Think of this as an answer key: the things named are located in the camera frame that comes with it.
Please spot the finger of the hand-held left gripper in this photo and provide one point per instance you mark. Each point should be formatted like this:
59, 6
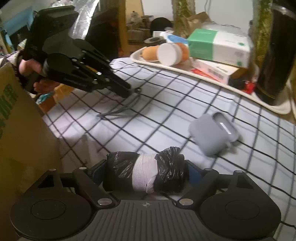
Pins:
76, 71
97, 60

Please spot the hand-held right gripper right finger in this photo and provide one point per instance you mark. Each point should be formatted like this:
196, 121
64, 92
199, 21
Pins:
194, 175

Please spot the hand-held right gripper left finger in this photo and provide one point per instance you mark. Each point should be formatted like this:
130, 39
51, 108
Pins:
97, 172

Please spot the black garbage bag roll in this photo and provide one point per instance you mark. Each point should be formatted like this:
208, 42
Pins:
143, 171

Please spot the brown cardboard box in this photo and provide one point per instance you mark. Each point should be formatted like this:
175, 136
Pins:
20, 143

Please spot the person's left hand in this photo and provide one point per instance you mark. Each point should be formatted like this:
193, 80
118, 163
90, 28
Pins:
29, 67

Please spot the dark object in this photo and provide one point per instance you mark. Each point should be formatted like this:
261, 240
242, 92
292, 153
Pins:
101, 30

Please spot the blue container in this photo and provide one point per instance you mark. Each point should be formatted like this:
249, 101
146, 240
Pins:
16, 18

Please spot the long white tray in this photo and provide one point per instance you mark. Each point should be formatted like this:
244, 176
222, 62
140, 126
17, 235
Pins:
136, 55

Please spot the teal cloth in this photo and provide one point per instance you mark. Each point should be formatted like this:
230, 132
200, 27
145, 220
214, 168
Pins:
42, 97

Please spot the grey earbud case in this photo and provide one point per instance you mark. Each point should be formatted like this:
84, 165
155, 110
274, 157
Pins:
215, 134

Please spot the black round case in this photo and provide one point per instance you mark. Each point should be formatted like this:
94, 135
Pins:
153, 40

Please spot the black white checked tablecloth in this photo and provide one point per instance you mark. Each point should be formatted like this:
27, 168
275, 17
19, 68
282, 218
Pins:
161, 120

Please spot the black round object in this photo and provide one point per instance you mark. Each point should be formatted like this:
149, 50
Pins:
161, 23

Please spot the white tube blue print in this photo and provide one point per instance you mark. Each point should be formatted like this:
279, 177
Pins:
174, 38

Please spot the tall glass vase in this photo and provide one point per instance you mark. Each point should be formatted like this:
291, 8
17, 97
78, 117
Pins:
262, 30
181, 18

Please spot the small red black object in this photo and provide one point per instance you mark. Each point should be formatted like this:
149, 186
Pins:
248, 87

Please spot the red white flat box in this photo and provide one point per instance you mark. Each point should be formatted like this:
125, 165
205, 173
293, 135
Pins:
215, 70

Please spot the crumpled brown paper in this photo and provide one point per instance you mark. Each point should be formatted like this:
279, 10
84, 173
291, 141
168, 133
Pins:
198, 19

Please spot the green white tissue box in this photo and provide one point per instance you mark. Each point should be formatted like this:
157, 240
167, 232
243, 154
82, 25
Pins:
208, 44

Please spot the black thermos bottle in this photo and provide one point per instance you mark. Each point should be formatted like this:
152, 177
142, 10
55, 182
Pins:
275, 58

